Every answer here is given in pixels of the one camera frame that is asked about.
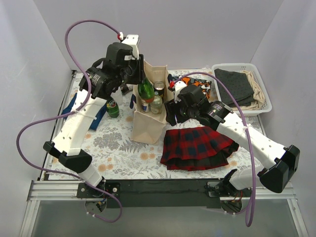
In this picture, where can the blue folded garment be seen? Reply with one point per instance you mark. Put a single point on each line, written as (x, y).
(99, 115)

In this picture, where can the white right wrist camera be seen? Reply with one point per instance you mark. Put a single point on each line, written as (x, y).
(178, 86)

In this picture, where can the orange black patterned garment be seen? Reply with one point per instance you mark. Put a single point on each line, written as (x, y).
(205, 85)

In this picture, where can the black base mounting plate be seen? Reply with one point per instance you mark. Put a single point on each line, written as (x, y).
(169, 192)

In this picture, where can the green Perrier bottle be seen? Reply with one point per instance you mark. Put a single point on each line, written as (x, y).
(146, 91)
(112, 108)

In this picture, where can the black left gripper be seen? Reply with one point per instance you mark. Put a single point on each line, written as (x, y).
(139, 70)

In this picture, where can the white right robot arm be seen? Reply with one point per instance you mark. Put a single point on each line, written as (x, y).
(277, 162)

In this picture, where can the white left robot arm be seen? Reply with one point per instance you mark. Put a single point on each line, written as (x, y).
(66, 146)

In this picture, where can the beige cloth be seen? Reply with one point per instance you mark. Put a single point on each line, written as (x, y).
(258, 95)

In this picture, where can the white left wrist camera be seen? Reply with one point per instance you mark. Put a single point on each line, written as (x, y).
(133, 41)

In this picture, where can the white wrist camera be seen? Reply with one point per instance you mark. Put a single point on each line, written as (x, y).
(133, 41)
(178, 86)

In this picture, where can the white plastic basket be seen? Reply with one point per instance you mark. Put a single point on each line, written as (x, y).
(252, 69)

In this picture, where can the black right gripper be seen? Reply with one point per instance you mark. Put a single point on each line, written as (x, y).
(171, 111)

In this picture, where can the dark grey dotted cloth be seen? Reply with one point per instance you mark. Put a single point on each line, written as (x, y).
(238, 85)

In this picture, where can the beige canvas tote bag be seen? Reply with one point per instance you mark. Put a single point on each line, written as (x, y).
(148, 127)

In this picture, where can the red plaid skirt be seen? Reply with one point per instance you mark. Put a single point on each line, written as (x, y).
(193, 149)

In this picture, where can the silver top can right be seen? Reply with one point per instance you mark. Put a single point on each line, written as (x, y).
(159, 87)

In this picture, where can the floral tablecloth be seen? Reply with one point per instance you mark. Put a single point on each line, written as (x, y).
(116, 156)

